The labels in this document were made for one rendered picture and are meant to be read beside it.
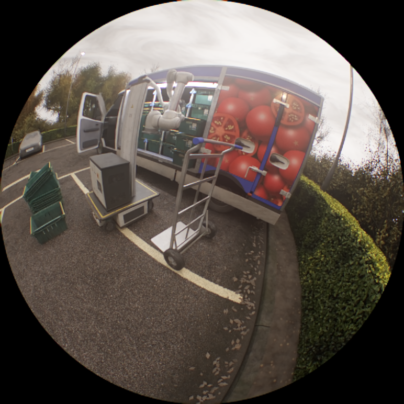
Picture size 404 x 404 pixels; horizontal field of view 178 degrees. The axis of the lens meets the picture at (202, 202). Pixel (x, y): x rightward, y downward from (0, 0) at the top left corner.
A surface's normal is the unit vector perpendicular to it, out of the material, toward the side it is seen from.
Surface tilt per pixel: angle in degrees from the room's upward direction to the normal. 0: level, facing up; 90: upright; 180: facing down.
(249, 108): 90
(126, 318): 0
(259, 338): 0
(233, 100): 90
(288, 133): 90
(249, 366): 0
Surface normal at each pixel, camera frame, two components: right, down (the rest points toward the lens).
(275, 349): 0.12, -0.88
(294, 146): -0.41, 0.38
